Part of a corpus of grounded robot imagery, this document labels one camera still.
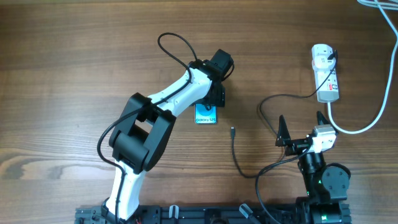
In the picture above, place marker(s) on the white power strip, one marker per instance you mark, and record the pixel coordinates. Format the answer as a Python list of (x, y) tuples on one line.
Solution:
[(326, 85)]

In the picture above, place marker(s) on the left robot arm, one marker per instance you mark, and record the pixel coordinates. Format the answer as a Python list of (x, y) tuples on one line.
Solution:
[(136, 141)]

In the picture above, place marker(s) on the white USB wall charger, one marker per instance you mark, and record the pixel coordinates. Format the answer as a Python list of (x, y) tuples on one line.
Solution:
[(321, 62)]

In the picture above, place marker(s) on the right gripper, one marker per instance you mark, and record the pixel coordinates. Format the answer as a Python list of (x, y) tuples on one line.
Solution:
[(296, 145)]

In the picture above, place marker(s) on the Galaxy S25 smartphone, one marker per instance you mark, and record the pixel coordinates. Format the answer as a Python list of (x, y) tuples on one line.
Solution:
[(205, 115)]

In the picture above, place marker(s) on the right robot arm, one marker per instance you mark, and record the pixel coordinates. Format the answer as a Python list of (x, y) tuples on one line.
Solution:
[(326, 184)]

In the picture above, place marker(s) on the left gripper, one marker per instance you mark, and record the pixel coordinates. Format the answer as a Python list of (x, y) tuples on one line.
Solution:
[(218, 99)]

